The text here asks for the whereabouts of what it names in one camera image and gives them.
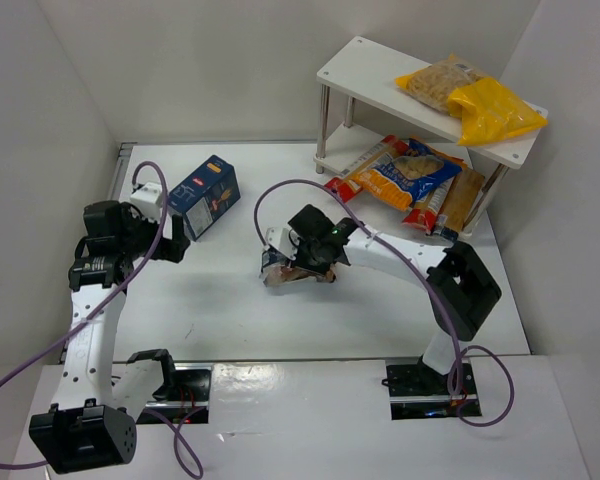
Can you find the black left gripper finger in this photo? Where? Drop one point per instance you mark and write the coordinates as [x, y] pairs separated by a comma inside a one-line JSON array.
[[173, 252], [178, 230]]

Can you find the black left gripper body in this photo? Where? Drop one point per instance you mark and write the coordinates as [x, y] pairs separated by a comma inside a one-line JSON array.
[[165, 248]]

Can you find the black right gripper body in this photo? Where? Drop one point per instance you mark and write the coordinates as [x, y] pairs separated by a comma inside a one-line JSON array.
[[300, 261]]

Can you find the tricolour fusilli pasta bag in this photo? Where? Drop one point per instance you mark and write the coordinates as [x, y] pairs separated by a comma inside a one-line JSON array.
[[275, 270]]

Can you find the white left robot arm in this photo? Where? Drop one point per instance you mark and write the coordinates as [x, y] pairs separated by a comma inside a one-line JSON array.
[[91, 420]]

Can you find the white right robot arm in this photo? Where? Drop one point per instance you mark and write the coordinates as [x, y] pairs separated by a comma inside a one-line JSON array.
[[458, 284]]

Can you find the blue pasta box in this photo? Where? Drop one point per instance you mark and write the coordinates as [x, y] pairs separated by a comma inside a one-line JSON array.
[[204, 196]]

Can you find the orange red pasta bag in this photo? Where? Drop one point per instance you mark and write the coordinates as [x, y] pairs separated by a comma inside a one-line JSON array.
[[363, 177]]

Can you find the blue macaroni pasta bag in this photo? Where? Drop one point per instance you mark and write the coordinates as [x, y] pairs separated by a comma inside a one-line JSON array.
[[410, 177]]

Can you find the white two-tier shelf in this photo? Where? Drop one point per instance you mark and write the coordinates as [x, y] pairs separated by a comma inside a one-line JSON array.
[[363, 72]]

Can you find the clear macaroni pasta bag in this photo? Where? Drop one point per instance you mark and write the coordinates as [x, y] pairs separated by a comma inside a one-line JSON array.
[[433, 85]]

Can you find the yellow pasta bag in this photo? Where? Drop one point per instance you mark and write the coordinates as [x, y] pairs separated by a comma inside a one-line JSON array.
[[490, 113]]

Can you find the red spaghetti pack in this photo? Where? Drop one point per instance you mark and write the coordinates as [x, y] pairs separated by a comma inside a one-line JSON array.
[[423, 214]]

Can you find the brown spaghetti pack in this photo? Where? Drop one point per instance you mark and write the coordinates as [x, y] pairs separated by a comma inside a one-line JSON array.
[[458, 203]]

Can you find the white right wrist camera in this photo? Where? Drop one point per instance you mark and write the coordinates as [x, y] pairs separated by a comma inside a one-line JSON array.
[[283, 240]]

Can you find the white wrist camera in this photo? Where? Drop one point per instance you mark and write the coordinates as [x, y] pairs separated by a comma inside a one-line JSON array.
[[283, 240], [148, 199]]

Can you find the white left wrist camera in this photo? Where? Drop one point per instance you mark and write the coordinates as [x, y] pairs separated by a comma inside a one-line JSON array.
[[148, 199]]

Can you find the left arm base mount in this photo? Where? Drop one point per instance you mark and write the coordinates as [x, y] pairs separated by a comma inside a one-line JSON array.
[[189, 396]]

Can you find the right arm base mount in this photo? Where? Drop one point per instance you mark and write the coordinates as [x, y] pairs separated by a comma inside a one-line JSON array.
[[417, 393]]

